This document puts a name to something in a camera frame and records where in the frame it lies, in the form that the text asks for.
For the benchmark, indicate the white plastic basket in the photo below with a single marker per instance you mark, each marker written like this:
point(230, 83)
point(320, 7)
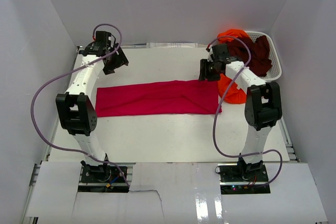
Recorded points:
point(275, 72)

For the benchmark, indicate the dark maroon t shirt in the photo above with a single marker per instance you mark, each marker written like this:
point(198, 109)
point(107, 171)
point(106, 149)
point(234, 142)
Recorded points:
point(259, 49)

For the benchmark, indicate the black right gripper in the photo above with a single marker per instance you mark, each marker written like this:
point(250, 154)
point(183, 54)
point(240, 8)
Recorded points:
point(204, 72)

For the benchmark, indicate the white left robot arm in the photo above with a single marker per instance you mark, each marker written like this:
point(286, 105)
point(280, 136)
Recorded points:
point(76, 112)

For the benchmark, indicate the orange t shirt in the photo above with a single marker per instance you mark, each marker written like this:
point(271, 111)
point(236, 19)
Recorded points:
point(234, 95)

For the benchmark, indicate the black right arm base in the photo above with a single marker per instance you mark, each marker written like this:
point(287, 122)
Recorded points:
point(233, 182)

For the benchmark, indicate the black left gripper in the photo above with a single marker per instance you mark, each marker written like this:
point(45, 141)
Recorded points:
point(119, 60)

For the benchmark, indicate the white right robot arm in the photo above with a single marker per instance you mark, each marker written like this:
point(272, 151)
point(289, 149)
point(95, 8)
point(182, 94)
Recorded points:
point(262, 107)

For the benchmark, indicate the magenta t shirt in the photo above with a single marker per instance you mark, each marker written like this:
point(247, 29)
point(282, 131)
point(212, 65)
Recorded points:
point(171, 97)

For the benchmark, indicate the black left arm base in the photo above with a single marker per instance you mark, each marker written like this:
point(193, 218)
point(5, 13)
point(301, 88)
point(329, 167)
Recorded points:
point(103, 179)

